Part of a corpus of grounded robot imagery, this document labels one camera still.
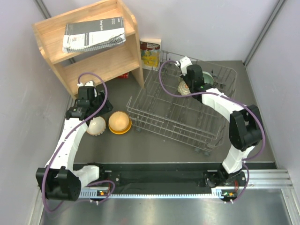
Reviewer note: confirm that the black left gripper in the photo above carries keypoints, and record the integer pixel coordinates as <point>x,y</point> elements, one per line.
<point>107,108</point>

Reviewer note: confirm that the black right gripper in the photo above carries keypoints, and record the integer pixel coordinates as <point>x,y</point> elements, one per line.
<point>185,77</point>

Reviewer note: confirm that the floral patterned ceramic bowl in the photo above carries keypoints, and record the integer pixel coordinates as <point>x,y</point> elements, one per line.
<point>183,88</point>

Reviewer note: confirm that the black-white striped bowl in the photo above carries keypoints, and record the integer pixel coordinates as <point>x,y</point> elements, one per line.
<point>97,126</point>

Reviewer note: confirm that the beige bird-pattern bowl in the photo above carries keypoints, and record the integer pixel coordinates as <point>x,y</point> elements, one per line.
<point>118,121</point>

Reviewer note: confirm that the grey wire dish rack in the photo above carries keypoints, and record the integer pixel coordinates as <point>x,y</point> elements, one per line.
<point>158,108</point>

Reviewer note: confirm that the yellow plastic bowl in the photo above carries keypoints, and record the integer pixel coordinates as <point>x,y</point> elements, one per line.
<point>123,131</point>

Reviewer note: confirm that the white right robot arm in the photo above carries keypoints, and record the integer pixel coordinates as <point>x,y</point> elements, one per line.
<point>244,122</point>

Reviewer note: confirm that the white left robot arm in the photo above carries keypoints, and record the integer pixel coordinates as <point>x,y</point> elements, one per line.
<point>68,150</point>

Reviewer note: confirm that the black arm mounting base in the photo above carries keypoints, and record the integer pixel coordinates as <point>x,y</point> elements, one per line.
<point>163,178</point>

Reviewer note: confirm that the pale green ceramic bowl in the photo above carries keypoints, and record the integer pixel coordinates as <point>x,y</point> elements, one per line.
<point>208,78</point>

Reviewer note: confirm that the wooden two-tier shelf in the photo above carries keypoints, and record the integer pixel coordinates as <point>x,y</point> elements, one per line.
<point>107,64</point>

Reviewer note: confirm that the small red object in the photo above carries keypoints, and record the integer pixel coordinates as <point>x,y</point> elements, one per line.
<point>124,76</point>

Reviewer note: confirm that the colourful paperback book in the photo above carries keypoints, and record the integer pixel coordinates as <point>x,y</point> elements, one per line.
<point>150,53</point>

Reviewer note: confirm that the grey spiral-bound manual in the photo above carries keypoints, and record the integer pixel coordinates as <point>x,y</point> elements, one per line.
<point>93,35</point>

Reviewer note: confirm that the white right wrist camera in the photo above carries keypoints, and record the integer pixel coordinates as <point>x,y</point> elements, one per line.
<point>183,63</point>

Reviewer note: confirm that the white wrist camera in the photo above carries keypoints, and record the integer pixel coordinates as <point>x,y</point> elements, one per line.
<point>183,63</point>
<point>89,84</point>

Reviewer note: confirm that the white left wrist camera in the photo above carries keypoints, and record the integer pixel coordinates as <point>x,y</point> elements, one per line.
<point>89,84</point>

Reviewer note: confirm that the aluminium rail with cable duct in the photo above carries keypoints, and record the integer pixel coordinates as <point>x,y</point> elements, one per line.
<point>256,179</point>

